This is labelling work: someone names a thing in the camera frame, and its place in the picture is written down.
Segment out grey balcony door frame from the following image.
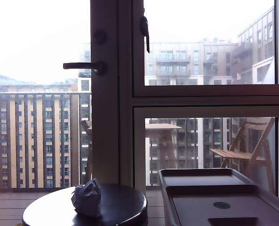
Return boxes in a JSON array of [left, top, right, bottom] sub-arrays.
[[89, 0, 121, 186]]

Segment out white paper ball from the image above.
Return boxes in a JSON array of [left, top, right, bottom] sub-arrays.
[[71, 178, 102, 218]]

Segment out dark window handle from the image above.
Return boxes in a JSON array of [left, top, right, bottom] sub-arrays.
[[140, 16, 151, 54]]

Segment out wooden balcony table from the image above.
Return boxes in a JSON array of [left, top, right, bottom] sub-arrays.
[[145, 123, 183, 169]]

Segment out round dark wooden stool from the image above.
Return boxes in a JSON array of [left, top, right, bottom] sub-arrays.
[[22, 183, 148, 226]]

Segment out grey plastic bin lid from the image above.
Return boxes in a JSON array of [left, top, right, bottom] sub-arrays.
[[158, 168, 279, 226]]

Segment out round door lock knob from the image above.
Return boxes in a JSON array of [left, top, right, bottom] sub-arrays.
[[93, 30, 108, 44]]

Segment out dark lever door handle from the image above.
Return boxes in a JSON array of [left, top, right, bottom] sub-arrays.
[[63, 61, 108, 76]]

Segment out slatted balcony railing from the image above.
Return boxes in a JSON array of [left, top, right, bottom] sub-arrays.
[[0, 92, 93, 190]]

